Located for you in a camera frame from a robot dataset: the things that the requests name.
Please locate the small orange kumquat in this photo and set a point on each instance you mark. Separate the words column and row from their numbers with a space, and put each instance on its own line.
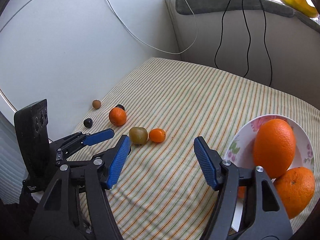
column 157, row 135

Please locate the white ribbed panel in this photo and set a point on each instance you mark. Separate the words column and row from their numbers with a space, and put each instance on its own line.
column 10, row 160

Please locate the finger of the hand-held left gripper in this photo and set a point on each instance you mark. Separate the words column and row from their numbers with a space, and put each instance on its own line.
column 100, row 136

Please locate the grey mat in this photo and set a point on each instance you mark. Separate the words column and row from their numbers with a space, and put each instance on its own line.
column 225, row 3

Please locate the small dark fruit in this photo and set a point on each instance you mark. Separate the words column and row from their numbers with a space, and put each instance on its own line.
column 88, row 122
column 120, row 106

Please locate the small brown fruit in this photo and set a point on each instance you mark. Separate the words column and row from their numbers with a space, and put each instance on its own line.
column 96, row 104

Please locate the striped tablecloth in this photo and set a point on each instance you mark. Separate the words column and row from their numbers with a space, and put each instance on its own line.
column 187, row 100

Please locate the white floral plate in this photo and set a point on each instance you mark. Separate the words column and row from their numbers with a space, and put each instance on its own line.
column 243, row 140

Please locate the large oval orange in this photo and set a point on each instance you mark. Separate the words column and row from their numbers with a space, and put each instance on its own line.
column 273, row 147

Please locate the stone window sill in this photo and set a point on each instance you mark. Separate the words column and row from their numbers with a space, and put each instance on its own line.
column 308, row 22

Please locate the mandarin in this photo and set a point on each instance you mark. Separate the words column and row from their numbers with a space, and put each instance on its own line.
column 117, row 116

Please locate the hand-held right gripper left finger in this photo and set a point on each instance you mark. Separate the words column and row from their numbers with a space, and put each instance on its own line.
column 118, row 163

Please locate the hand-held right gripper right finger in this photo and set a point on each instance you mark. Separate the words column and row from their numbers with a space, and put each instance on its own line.
column 206, row 166

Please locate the large round orange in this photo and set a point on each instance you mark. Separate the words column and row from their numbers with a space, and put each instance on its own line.
column 295, row 192

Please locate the green tomato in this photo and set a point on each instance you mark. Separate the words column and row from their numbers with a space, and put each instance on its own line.
column 138, row 135

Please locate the yellow melon rind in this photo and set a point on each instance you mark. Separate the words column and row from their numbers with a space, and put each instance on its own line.
column 297, row 2

